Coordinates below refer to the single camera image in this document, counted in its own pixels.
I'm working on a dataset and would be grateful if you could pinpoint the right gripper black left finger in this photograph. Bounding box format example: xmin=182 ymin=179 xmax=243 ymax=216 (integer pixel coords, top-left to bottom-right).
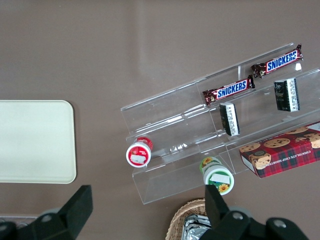
xmin=31 ymin=184 xmax=94 ymax=240

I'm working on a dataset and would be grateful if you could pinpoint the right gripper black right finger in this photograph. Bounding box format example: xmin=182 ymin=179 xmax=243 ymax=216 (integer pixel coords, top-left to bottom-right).
xmin=203 ymin=184 xmax=252 ymax=240

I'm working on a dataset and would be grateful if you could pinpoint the light wicker basket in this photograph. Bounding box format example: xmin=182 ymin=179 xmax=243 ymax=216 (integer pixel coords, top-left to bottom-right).
xmin=165 ymin=198 xmax=213 ymax=240

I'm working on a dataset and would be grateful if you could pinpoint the beige plastic tray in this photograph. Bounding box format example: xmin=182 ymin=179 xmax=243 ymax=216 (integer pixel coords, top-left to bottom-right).
xmin=0 ymin=99 xmax=77 ymax=185

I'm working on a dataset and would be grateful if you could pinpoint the green lidded snack cup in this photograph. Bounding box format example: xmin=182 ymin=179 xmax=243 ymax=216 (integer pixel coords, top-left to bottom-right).
xmin=198 ymin=156 xmax=235 ymax=196

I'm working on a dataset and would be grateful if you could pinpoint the clear acrylic bottle rack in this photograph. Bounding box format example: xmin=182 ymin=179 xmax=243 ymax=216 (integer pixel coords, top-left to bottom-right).
xmin=0 ymin=213 xmax=41 ymax=226

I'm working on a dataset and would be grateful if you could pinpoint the red lidded snack cup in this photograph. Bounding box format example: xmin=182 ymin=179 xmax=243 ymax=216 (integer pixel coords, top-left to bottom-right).
xmin=125 ymin=136 xmax=154 ymax=169

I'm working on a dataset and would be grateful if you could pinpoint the red tartan cookie box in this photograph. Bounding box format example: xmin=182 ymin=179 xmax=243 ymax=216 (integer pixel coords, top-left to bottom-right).
xmin=238 ymin=120 xmax=320 ymax=179

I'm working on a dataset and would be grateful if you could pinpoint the small black chocolate box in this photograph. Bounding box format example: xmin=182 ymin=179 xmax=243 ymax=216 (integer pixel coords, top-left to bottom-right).
xmin=273 ymin=77 xmax=300 ymax=113
xmin=219 ymin=102 xmax=241 ymax=137

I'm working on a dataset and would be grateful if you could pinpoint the clear acrylic stepped display stand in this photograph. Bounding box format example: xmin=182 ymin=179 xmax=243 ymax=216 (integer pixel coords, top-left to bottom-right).
xmin=120 ymin=42 xmax=320 ymax=206

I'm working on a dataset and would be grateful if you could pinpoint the Snickers chocolate bar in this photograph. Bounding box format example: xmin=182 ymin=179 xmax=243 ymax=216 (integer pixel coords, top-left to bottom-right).
xmin=250 ymin=43 xmax=305 ymax=80
xmin=201 ymin=74 xmax=256 ymax=107

